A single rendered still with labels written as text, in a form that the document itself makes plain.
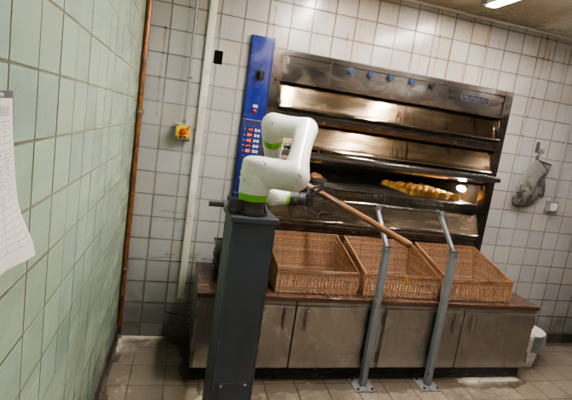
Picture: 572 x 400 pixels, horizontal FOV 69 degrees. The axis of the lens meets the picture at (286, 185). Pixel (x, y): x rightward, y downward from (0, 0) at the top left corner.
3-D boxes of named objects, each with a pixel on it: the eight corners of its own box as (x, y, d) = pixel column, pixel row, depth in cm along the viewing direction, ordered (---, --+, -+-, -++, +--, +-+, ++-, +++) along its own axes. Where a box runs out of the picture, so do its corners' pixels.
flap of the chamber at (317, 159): (275, 153, 277) (268, 157, 297) (500, 182, 321) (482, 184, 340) (275, 150, 277) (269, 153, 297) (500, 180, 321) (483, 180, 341)
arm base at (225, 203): (209, 214, 168) (211, 199, 168) (205, 205, 182) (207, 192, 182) (271, 218, 177) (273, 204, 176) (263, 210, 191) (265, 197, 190)
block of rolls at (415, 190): (379, 184, 397) (380, 178, 396) (423, 189, 408) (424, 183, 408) (412, 196, 338) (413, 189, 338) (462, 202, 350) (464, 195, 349)
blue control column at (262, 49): (203, 253, 488) (226, 65, 458) (217, 254, 491) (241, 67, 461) (213, 339, 302) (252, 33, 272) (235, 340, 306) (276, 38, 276)
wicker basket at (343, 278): (259, 265, 301) (264, 228, 297) (331, 269, 316) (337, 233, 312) (273, 293, 255) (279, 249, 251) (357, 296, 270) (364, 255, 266)
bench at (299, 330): (186, 336, 301) (196, 260, 292) (473, 341, 360) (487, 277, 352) (186, 385, 247) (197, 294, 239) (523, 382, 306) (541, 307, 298)
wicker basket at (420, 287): (336, 269, 317) (342, 234, 313) (403, 273, 330) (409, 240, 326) (361, 296, 270) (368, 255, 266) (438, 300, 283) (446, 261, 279)
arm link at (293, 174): (310, 175, 168) (321, 114, 210) (270, 169, 169) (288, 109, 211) (306, 200, 176) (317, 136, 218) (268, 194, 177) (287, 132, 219)
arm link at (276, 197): (262, 208, 236) (266, 197, 228) (261, 191, 244) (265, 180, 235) (286, 210, 239) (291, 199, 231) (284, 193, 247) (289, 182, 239)
